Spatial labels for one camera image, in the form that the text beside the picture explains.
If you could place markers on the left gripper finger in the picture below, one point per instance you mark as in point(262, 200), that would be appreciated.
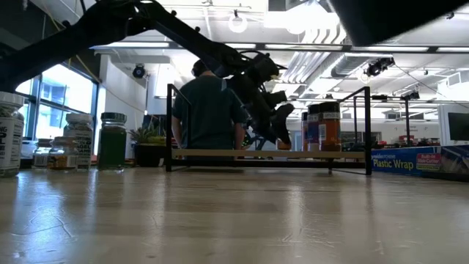
point(264, 122)
point(284, 122)

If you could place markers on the black lid purple spice jar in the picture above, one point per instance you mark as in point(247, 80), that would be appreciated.
point(312, 128)

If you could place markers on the black lid orange spice jar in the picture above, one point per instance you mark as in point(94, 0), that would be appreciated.
point(329, 128)

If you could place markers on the green lid spice jar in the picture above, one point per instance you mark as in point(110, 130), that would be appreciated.
point(111, 146)

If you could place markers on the white lid bagel seasoning jar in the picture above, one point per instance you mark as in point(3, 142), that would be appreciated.
point(82, 128)
point(10, 139)

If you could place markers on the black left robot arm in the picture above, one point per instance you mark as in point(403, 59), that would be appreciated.
point(110, 18)

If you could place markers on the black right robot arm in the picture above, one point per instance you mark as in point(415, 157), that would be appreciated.
point(384, 18)

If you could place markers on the black metal wood shelf rack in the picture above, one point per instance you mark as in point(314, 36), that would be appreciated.
point(238, 153)

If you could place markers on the person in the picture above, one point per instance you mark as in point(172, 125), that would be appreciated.
point(205, 110)

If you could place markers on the black ceiling spotlight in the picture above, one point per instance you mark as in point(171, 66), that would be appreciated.
point(138, 72)

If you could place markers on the blue plastic wrap box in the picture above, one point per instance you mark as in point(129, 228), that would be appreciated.
point(395, 163)

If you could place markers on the potted succulent plant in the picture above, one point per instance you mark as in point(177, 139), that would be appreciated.
point(148, 155)

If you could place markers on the black pole stand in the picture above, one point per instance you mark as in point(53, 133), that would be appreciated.
point(407, 121)

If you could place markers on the black monitor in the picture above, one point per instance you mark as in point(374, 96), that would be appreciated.
point(458, 126)

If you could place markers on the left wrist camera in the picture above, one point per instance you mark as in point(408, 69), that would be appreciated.
point(279, 99)

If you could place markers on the black table frame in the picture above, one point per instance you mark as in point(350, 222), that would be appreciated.
point(220, 163)

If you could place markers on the long ceiling light rail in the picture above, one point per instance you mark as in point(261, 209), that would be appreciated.
point(348, 47)

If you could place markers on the black ceiling camera rig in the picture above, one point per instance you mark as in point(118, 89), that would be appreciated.
point(377, 66)

